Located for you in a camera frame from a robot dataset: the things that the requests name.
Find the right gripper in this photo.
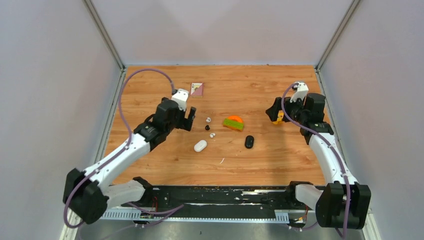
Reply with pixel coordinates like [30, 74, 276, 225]
[265, 94, 307, 124]

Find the white earbud charging case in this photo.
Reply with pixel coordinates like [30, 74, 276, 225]
[193, 140, 208, 153]

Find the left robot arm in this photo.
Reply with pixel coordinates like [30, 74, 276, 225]
[63, 97, 197, 228]

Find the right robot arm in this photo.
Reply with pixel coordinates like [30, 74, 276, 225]
[265, 93, 372, 230]

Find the black earbud charging case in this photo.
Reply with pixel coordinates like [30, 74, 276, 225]
[244, 135, 255, 149]

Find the yellow small toy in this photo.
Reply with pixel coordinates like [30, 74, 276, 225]
[272, 110, 284, 125]

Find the playing card box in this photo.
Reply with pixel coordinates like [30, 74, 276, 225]
[190, 82, 204, 98]

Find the orange toy piece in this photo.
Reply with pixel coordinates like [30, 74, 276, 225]
[227, 115, 244, 123]

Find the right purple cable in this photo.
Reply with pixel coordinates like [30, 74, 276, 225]
[280, 82, 352, 240]

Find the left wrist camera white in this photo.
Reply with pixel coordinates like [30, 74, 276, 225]
[171, 88, 190, 112]

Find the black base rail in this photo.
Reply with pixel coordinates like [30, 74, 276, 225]
[134, 185, 314, 221]

